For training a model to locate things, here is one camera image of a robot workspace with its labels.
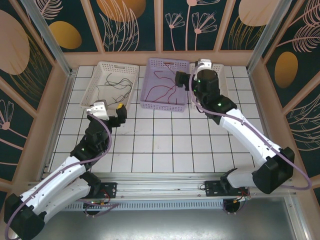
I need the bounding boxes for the black cable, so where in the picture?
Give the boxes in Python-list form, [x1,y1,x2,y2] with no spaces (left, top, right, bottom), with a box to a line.
[109,84,132,105]
[96,79,133,101]
[106,73,126,87]

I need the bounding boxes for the large white perforated basket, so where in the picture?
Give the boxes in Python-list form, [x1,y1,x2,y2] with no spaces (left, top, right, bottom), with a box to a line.
[79,61,140,118]

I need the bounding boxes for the purple perforated basket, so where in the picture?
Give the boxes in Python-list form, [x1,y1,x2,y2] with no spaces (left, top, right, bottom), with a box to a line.
[139,57,190,113]

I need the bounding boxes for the grey metal plate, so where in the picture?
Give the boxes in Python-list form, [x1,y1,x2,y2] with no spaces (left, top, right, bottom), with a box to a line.
[24,209,301,240]

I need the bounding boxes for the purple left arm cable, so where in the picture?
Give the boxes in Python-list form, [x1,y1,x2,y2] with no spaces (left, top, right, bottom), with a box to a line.
[4,112,121,240]

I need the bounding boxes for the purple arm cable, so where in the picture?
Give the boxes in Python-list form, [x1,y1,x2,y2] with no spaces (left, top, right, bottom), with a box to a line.
[4,112,121,240]
[188,62,313,191]

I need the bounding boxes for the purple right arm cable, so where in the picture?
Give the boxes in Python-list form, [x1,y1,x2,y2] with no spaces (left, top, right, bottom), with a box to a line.
[188,62,313,191]

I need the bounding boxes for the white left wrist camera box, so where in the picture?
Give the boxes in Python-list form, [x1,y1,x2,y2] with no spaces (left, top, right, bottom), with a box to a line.
[86,99,110,121]

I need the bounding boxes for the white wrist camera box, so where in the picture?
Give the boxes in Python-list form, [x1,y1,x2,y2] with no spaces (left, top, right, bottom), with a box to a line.
[86,99,110,121]
[194,58,213,73]

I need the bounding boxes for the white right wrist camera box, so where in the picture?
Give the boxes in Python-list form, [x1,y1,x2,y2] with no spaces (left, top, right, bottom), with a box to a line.
[194,58,213,73]

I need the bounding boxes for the white basket with grey handles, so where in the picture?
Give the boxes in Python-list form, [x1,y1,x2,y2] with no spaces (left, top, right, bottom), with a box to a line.
[189,62,227,111]

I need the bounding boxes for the aluminium side rail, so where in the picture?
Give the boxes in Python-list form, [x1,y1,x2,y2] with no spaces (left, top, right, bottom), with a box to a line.
[37,69,77,182]
[247,67,285,177]

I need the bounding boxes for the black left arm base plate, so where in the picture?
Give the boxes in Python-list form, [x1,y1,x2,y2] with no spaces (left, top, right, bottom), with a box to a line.
[71,182,118,200]

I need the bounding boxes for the small circuit board with wires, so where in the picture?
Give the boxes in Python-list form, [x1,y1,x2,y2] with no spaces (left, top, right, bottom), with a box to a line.
[233,194,251,203]
[83,199,107,208]

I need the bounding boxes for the aluminium extrusion rail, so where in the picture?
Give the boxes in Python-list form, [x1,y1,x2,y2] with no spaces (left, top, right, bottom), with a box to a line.
[23,173,298,201]

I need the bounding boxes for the aluminium frame post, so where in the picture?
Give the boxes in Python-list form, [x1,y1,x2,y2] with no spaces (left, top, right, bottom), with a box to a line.
[246,0,293,75]
[19,0,75,77]

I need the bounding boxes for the grey slotted cable duct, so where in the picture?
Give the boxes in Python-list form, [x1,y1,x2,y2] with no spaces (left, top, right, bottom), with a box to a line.
[33,201,291,211]

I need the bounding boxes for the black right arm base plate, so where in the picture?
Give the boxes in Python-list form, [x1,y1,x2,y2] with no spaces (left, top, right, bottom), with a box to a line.
[204,180,251,198]

